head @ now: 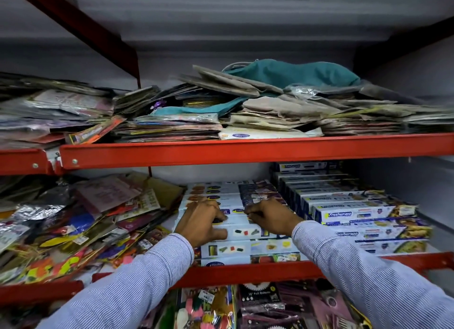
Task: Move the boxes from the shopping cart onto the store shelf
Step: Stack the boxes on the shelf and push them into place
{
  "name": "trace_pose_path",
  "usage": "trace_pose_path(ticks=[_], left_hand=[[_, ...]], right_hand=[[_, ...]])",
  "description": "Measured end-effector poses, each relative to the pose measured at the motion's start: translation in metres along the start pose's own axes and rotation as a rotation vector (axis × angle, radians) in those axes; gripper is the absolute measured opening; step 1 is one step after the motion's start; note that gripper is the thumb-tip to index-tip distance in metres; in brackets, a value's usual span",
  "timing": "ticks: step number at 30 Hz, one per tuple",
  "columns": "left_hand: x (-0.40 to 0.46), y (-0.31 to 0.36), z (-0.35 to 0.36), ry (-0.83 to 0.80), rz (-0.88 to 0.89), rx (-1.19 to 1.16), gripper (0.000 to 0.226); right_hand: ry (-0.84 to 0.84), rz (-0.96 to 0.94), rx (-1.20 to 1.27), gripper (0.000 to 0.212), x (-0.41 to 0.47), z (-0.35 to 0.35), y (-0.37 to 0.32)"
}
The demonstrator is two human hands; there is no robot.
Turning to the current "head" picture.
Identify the pile of colourful party packets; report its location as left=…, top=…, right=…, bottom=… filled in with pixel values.
left=0, top=172, right=187, bottom=287

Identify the green packet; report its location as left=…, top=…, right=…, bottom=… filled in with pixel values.
left=152, top=296, right=180, bottom=329

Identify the person's left hand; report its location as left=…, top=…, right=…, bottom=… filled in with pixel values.
left=174, top=196, right=229, bottom=249

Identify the colourful balloon packet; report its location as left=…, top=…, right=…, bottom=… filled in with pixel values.
left=175, top=285, right=237, bottom=329

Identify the foil packet small round label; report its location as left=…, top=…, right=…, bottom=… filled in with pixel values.
left=237, top=282, right=284, bottom=313

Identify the stack of flat printed packets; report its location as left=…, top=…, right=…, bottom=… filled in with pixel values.
left=113, top=85, right=231, bottom=143

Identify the red metal shelf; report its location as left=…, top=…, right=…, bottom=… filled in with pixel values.
left=0, top=0, right=454, bottom=329

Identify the pile of grey paper bags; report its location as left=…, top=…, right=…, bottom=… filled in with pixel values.
left=179, top=65, right=454, bottom=136

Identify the stack of blue wrap boxes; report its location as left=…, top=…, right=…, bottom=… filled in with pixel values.
left=271, top=160, right=433, bottom=257

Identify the pink packet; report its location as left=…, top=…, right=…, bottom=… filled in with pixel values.
left=301, top=293, right=361, bottom=329

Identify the person's right forearm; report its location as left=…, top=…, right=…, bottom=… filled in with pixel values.
left=291, top=220, right=454, bottom=329

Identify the person's left forearm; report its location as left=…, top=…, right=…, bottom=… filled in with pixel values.
left=35, top=232, right=195, bottom=329

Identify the teal cloth bag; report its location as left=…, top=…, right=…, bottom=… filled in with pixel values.
left=152, top=97, right=249, bottom=117
left=223, top=59, right=362, bottom=90

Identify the white pouch blue logo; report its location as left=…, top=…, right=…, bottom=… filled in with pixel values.
left=218, top=125, right=324, bottom=141

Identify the person's right hand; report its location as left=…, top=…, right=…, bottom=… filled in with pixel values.
left=244, top=197, right=305, bottom=238

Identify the orange packet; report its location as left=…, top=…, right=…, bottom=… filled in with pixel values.
left=68, top=116, right=127, bottom=145

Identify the pile of pale foil packets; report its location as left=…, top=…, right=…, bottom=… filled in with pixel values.
left=0, top=71, right=116, bottom=150

